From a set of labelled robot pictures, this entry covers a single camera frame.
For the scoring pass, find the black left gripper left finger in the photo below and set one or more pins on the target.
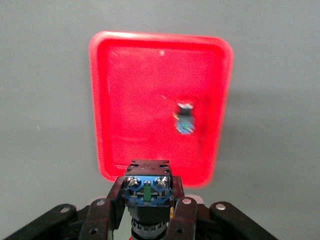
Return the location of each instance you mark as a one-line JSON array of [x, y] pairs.
[[100, 217]]

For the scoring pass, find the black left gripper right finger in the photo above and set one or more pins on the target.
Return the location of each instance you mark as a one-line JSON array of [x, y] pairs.
[[183, 217]]

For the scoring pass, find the red push button switch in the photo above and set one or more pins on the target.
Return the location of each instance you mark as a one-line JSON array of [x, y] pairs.
[[184, 117], [147, 190]]

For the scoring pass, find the red plastic tray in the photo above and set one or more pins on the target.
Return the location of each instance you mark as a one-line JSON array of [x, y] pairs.
[[150, 87]]

